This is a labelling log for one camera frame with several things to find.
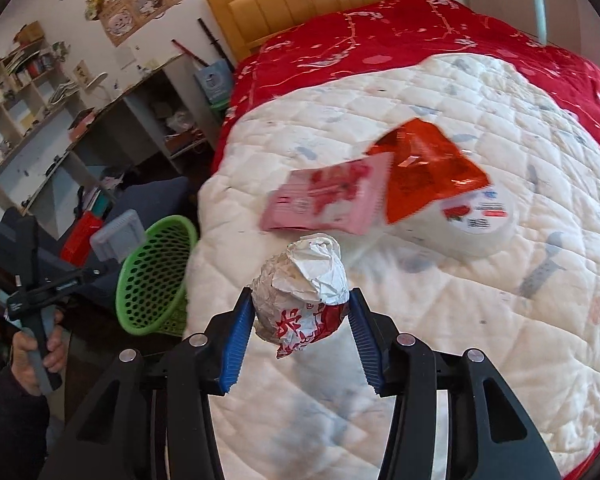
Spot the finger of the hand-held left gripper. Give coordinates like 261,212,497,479
0,210,40,298
39,210,147,302

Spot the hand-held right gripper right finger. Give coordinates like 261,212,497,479
347,287,563,480

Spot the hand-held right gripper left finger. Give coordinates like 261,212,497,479
40,287,256,480

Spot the green plastic basket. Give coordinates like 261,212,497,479
116,215,199,337

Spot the white paper wrapper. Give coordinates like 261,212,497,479
251,232,351,359

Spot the pink snack packet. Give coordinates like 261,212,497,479
260,152,394,235

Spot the white yogurt tub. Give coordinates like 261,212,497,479
394,186,522,262

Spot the red plastic wrapper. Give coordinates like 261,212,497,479
367,118,491,225

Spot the person's left forearm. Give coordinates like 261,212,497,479
0,367,51,480

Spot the person's left hand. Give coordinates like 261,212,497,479
11,309,67,397

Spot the red bag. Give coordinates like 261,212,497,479
59,210,107,267

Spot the dark blue chair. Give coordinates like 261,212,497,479
102,175,192,223

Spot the pink box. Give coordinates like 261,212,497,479
68,109,99,144

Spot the white quilted blanket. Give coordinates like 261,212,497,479
185,52,600,480

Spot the white plastic bag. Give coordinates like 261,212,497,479
166,109,197,135

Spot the grey desk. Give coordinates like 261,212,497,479
21,52,217,213

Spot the wooden bookshelf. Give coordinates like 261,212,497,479
0,34,83,188

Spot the blue bag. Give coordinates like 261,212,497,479
194,59,234,104

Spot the red stick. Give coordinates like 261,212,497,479
171,38,212,69

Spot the black stick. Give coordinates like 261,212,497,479
196,18,237,75

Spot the cardboard box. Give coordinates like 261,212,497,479
13,21,47,47

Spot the wooden headboard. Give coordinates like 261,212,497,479
206,0,453,63

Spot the red printed blanket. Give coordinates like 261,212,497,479
211,0,600,480

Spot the light blue pole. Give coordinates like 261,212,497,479
524,0,552,47

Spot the cartoon wall poster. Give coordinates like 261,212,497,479
126,0,169,27
99,2,139,49

